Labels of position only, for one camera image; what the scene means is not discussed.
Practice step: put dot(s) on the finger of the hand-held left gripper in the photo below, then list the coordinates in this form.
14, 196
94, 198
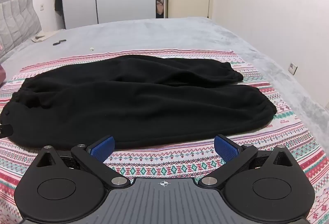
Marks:
5, 130

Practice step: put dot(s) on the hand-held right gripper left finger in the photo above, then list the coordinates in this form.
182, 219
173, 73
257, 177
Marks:
102, 149

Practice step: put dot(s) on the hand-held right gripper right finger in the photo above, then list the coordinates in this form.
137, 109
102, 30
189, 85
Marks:
226, 149

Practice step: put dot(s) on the black pants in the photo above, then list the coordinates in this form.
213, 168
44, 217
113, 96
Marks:
133, 100

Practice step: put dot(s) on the patterned pink blanket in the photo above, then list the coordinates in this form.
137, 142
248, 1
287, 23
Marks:
277, 141

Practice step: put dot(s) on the pink cloth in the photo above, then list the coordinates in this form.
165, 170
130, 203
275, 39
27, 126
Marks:
2, 73

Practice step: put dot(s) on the beige cloth item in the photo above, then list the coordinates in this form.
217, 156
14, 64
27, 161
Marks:
42, 36

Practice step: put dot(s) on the small black item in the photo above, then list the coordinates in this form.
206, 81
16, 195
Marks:
59, 42

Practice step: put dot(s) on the grey quilted pillow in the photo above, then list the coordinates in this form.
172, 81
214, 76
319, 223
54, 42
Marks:
15, 21

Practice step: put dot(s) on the white wall socket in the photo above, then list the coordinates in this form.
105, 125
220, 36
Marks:
293, 68

